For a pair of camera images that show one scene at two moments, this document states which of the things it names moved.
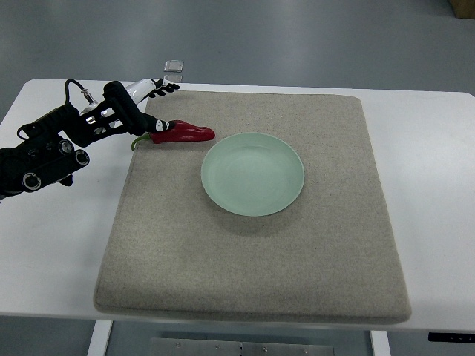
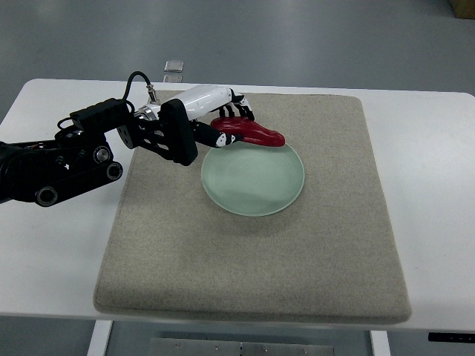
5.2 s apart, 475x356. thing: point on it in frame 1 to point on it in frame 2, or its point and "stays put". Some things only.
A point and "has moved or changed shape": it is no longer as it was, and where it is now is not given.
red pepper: x=180 y=131 has moved or changed shape
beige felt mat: x=331 y=255 stays put
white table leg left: x=101 y=337 stays put
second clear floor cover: x=174 y=78 stays put
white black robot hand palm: x=139 y=90 to x=203 y=99
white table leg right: x=380 y=343 stays put
